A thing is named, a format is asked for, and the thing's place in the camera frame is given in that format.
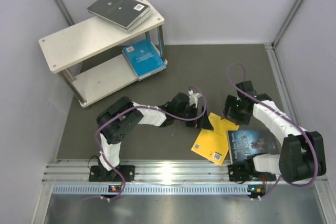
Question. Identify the black shiny book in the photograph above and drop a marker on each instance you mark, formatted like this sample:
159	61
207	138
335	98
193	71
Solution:
106	9

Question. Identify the slotted cable duct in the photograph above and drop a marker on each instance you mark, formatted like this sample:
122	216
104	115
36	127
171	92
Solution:
202	189

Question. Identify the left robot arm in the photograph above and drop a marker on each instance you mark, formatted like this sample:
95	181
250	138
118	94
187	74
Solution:
123	116

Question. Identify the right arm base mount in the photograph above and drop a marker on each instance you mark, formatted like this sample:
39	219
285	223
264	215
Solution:
244	171

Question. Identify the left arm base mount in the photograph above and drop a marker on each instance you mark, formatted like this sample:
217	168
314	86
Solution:
99	174

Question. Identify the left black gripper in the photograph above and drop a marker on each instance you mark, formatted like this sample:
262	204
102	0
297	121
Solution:
202	123

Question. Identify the dark blue castle book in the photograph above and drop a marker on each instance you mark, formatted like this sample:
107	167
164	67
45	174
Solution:
244	143

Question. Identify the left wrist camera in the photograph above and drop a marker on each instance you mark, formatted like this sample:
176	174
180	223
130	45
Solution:
193	98

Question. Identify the yellow book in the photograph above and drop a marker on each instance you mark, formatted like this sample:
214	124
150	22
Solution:
213	145

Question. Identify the light blue cat book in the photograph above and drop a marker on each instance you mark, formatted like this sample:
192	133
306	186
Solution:
151	75

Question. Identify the white two-tier shelf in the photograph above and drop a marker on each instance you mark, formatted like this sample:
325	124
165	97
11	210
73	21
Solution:
88	57

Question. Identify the blue paperback book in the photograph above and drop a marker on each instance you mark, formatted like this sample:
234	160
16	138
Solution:
143	58

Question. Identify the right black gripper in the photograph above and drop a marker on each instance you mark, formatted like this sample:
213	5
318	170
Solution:
231	101

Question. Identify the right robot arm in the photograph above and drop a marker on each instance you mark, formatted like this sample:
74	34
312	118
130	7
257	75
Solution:
284	149

